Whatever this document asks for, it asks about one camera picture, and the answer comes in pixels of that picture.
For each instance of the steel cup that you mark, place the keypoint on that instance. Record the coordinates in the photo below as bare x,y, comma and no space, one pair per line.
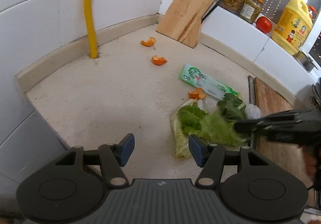
304,60

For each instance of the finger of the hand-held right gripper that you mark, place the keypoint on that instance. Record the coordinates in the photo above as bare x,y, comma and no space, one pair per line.
280,133
245,126

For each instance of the yellow pipe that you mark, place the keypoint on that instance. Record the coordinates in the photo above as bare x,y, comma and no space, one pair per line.
89,13

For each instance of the wooden knife block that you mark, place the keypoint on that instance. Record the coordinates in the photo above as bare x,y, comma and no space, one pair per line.
183,15

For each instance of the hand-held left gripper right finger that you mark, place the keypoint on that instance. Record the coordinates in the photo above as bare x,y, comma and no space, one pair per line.
197,150

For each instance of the glass jar green pickles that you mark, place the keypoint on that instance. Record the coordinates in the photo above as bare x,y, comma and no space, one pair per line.
250,9

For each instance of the napa cabbage leaf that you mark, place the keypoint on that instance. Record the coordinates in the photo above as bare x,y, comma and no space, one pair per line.
195,123

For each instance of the clear plastic wrap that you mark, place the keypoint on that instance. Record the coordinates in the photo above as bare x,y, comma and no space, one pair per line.
209,106

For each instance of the red tomato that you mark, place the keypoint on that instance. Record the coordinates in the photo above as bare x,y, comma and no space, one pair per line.
264,24

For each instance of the yellow detergent bottle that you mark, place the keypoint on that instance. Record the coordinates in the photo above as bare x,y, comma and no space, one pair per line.
291,28

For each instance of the white plastic piece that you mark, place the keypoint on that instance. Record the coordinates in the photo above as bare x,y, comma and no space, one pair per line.
252,111

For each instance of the green white packet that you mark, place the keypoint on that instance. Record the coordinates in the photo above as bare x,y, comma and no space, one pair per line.
198,77

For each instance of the orange peel piece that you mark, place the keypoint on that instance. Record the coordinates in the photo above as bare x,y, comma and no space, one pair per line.
196,94
158,61
148,42

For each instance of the person's right hand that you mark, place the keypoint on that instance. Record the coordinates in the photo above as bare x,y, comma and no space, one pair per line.
309,162

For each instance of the orange pump bottle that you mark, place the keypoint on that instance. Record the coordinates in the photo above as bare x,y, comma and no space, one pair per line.
312,11

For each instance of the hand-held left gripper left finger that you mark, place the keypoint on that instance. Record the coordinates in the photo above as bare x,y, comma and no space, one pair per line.
126,150

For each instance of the wooden cutting board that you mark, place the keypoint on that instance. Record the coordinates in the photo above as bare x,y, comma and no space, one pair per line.
273,98

